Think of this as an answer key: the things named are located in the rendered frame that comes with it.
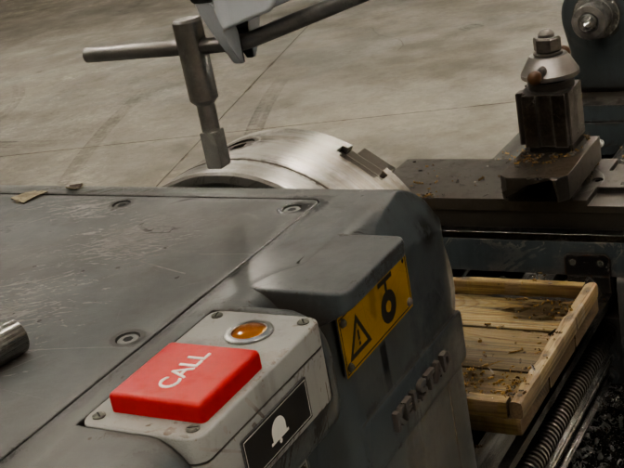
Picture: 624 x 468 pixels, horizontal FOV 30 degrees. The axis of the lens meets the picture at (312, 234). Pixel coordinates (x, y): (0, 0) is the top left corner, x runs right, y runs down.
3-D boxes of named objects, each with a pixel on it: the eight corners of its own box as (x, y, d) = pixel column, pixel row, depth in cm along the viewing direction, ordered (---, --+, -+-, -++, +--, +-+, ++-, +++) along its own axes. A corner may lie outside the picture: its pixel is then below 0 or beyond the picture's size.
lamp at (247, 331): (256, 350, 66) (254, 338, 66) (226, 347, 67) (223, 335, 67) (275, 333, 68) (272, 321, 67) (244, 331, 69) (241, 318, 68)
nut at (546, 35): (557, 57, 155) (555, 32, 154) (529, 58, 157) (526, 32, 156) (566, 49, 158) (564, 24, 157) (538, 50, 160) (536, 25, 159)
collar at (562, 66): (570, 83, 154) (568, 60, 153) (513, 84, 158) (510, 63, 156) (587, 66, 160) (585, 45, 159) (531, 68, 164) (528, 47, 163)
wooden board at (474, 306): (525, 436, 124) (521, 403, 122) (240, 402, 141) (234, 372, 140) (600, 310, 148) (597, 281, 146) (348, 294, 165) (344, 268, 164)
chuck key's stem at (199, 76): (200, 171, 89) (165, 23, 85) (214, 161, 91) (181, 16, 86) (224, 171, 88) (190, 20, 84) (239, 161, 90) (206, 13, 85)
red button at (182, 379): (208, 439, 59) (200, 404, 58) (114, 426, 62) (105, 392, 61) (266, 381, 63) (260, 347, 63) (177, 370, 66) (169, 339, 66)
